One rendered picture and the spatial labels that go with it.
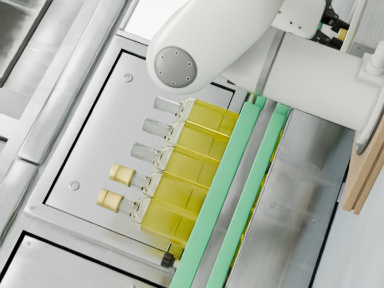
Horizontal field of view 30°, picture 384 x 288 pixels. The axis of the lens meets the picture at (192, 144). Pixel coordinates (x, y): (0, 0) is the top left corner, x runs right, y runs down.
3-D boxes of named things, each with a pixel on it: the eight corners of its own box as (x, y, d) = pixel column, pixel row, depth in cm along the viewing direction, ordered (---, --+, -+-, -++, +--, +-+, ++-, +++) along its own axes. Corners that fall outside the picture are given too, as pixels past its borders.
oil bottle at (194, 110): (279, 140, 147) (182, 104, 149) (284, 128, 142) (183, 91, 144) (270, 164, 144) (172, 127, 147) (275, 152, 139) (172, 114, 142)
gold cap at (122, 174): (136, 175, 141) (115, 167, 141) (136, 167, 138) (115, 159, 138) (129, 190, 139) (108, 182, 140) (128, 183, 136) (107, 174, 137)
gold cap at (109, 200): (126, 192, 136) (104, 184, 137) (119, 203, 134) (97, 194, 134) (122, 206, 139) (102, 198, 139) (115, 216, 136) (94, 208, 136)
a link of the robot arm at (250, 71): (291, 19, 102) (186, -18, 104) (275, 52, 91) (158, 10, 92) (270, 78, 107) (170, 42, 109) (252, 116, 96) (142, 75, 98)
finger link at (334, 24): (322, 10, 136) (352, 27, 137) (317, 23, 134) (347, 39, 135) (330, 1, 133) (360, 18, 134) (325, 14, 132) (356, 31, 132)
